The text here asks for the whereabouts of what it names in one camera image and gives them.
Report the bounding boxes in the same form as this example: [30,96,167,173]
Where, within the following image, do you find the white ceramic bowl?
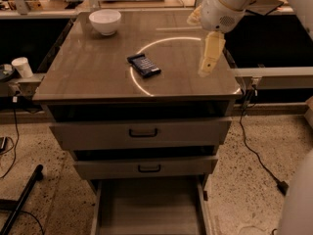
[89,9,121,35]

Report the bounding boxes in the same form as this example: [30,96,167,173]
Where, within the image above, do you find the black metal stand leg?
[0,164,43,235]

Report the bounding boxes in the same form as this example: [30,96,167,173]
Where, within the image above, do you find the top drawer with handle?
[51,117,231,151]

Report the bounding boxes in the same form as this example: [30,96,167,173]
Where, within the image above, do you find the black power cable right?
[239,85,283,184]

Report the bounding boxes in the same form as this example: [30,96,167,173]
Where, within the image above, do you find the grey drawer cabinet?
[32,9,243,235]

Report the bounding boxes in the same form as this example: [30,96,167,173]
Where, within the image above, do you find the white gripper with vents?
[187,0,245,77]

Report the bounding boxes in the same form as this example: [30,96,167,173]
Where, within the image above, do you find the open bottom drawer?
[91,176,212,235]

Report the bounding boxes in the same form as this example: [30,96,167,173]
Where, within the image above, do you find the dark round dish left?
[0,64,16,82]

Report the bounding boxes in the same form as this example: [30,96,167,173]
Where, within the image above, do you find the dark blue rxbar wrapper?
[127,53,161,78]

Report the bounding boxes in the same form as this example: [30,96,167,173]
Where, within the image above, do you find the white paper cup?
[12,57,33,78]

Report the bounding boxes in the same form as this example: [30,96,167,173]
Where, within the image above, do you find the black cable left floor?
[0,96,21,180]

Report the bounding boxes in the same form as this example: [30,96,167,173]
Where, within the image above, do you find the black power adapter brick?
[277,181,289,195]

